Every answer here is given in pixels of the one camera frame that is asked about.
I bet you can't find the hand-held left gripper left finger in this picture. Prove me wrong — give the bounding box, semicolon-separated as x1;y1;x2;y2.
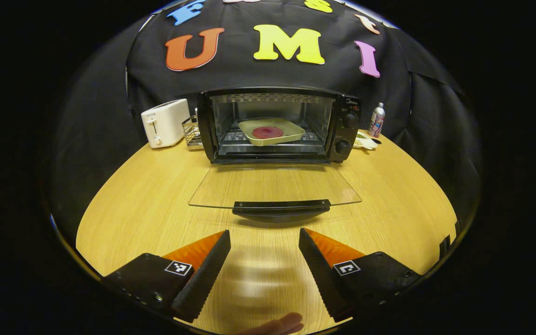
103;229;231;324

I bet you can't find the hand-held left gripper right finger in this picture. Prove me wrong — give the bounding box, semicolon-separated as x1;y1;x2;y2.
299;227;422;322

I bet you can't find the black electric oven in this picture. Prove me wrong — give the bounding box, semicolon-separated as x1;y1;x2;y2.
188;86;362;224

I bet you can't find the cream square plate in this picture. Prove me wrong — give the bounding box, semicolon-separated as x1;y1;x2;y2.
238;118;306;147

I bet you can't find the pink round food slice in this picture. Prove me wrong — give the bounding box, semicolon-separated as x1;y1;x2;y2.
252;126;284;140

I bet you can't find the white divided bean tray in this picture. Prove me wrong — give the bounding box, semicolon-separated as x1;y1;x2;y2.
353;130;378;150

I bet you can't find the white toaster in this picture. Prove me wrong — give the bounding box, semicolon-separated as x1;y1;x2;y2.
141;98;191;149

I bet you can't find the silver printed bottle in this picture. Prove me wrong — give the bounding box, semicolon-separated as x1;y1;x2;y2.
368;102;386;138

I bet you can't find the metal wire basket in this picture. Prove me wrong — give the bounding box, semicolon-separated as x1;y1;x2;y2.
182;115;204;150

